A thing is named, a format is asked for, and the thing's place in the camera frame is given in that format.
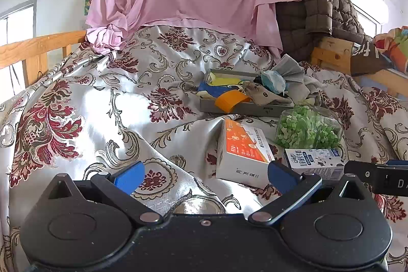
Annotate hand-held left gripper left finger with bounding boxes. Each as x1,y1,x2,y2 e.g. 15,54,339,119
48,161,164,225

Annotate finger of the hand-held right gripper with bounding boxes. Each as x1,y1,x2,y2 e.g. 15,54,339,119
376,159,408,168

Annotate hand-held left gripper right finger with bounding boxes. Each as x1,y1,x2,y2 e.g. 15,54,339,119
249,161,368,225

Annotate grey shallow box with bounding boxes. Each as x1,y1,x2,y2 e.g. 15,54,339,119
199,69,296,115

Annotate beige drawstring pouch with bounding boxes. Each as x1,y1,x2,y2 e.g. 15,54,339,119
240,81,289,107

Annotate grey cloth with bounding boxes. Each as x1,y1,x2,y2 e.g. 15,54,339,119
287,77,323,104

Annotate grey face mask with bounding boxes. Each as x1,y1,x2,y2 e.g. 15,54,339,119
274,54,307,85

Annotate white and blue milk carton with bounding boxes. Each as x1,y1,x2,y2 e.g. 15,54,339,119
284,148,347,182

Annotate orange and white carton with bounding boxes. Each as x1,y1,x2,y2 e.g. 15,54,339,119
216,118,275,189

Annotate bag of green paper stars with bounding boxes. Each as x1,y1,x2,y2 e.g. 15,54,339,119
275,105,345,150

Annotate floral bedspread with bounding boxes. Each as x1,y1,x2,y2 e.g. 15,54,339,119
0,25,408,272

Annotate brown cloth with white print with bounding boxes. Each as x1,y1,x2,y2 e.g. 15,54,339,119
351,39,388,77

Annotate yellow and blue cartoon towel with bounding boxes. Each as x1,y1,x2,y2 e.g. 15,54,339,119
198,71,256,99

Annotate multicoloured printed cloth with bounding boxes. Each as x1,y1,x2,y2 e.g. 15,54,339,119
373,26,408,74

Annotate brown quilted jacket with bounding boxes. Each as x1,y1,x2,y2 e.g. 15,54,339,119
275,0,368,64

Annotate window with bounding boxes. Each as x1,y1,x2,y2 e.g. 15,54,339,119
0,0,37,94

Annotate wooden bed frame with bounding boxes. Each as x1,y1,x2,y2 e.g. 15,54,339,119
311,36,408,98

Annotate wooden bed rail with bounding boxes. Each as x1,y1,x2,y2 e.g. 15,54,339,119
0,30,88,86

